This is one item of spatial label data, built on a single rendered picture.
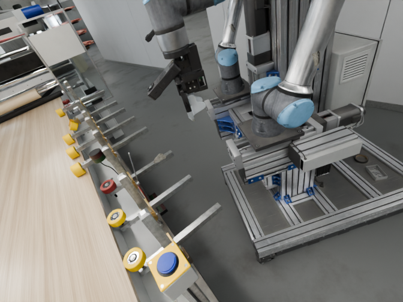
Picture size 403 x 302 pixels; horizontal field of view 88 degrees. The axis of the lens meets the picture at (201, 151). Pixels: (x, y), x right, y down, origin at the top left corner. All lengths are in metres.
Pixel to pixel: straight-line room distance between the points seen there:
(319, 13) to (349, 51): 0.47
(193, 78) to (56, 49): 2.80
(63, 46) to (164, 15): 2.79
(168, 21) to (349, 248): 1.74
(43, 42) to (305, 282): 3.44
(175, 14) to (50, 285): 1.03
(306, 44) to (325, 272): 1.43
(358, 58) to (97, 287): 1.42
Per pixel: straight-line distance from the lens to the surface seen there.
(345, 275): 1.79
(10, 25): 3.58
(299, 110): 0.77
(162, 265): 0.48
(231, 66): 1.30
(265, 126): 0.93
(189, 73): 0.58
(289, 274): 1.73
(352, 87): 1.31
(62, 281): 1.09
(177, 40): 0.55
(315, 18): 0.76
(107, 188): 1.26
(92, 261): 1.04
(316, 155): 1.01
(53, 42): 3.27
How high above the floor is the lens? 1.64
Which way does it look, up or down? 39 degrees down
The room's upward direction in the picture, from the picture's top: 19 degrees counter-clockwise
